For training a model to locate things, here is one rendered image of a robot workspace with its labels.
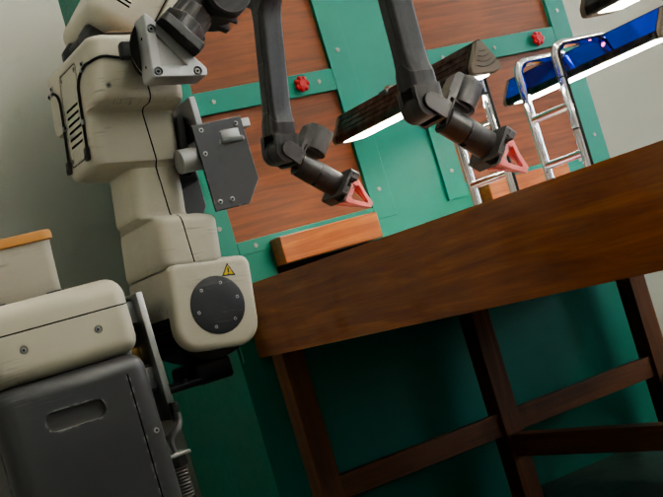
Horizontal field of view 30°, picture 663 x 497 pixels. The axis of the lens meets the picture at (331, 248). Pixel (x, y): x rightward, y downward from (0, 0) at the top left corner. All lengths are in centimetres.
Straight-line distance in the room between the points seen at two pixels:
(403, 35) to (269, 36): 49
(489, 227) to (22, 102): 204
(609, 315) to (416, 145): 81
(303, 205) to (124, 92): 115
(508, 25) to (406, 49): 146
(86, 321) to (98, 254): 192
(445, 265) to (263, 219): 95
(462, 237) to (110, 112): 67
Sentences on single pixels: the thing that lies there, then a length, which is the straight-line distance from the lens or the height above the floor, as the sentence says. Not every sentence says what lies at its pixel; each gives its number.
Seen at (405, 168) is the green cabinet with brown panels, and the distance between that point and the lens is 343.
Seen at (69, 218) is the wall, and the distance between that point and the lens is 386.
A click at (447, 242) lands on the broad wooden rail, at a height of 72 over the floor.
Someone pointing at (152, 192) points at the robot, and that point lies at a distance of 224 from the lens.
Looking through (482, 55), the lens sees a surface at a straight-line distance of 265.
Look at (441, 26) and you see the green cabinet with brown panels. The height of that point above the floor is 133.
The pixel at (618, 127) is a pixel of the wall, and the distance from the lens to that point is 503.
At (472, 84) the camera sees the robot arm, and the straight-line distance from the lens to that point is 239.
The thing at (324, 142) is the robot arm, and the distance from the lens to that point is 277.
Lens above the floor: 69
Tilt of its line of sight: 2 degrees up
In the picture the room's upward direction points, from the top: 16 degrees counter-clockwise
